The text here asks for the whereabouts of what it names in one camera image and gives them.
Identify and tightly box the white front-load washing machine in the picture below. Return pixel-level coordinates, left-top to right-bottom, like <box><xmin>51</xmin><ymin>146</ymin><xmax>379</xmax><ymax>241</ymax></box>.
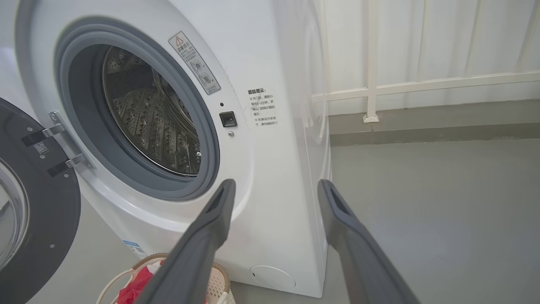
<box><xmin>0</xmin><ymin>0</ymin><xmax>334</xmax><ymax>299</ymax></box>

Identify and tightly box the white metal railing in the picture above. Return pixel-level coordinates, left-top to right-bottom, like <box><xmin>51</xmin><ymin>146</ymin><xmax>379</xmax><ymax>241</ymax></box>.
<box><xmin>312</xmin><ymin>0</ymin><xmax>540</xmax><ymax>124</ymax></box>

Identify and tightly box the black round glass washer door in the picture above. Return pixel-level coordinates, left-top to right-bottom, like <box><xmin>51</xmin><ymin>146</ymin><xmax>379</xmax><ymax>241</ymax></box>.
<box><xmin>0</xmin><ymin>98</ymin><xmax>81</xmax><ymax>304</ymax></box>

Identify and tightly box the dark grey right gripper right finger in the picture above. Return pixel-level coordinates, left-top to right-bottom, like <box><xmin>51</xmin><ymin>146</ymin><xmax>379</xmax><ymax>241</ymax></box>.
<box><xmin>317</xmin><ymin>179</ymin><xmax>422</xmax><ymax>304</ymax></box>

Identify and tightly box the round white filter cover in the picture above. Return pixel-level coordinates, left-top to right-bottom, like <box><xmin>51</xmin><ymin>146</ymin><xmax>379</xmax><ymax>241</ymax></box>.
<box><xmin>250</xmin><ymin>265</ymin><xmax>296</xmax><ymax>290</ymax></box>

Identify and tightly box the red printed shirt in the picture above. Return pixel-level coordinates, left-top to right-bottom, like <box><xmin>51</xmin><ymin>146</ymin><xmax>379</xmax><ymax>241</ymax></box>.
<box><xmin>117</xmin><ymin>261</ymin><xmax>166</xmax><ymax>304</ymax></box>

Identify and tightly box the grey warning sticker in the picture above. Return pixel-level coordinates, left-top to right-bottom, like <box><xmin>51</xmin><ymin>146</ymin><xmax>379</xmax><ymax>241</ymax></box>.
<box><xmin>169</xmin><ymin>31</ymin><xmax>221</xmax><ymax>95</ymax></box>

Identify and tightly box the blue energy label sticker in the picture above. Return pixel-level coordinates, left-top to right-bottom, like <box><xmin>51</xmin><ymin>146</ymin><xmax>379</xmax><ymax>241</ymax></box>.
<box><xmin>123</xmin><ymin>240</ymin><xmax>149</xmax><ymax>259</ymax></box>

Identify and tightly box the metal door hinge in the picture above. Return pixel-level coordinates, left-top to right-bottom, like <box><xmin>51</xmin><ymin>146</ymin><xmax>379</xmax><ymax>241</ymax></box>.
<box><xmin>21</xmin><ymin>111</ymin><xmax>95</xmax><ymax>178</ymax></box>

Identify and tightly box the cream perforated laundry basket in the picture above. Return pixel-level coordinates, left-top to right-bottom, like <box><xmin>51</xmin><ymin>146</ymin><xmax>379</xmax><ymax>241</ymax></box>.
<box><xmin>96</xmin><ymin>252</ymin><xmax>237</xmax><ymax>304</ymax></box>

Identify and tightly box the black text notice sticker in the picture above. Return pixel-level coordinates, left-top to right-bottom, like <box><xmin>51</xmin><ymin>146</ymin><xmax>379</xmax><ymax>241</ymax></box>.
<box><xmin>247</xmin><ymin>87</ymin><xmax>280</xmax><ymax>127</ymax></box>

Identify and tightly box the stainless steel washing machine drum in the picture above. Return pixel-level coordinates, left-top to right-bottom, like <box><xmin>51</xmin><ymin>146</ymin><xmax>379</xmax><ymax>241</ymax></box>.
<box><xmin>103</xmin><ymin>46</ymin><xmax>201</xmax><ymax>177</ymax></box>

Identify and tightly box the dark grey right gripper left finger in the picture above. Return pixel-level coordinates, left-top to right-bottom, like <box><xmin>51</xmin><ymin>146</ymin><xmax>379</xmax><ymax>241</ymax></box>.
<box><xmin>135</xmin><ymin>179</ymin><xmax>237</xmax><ymax>304</ymax></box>

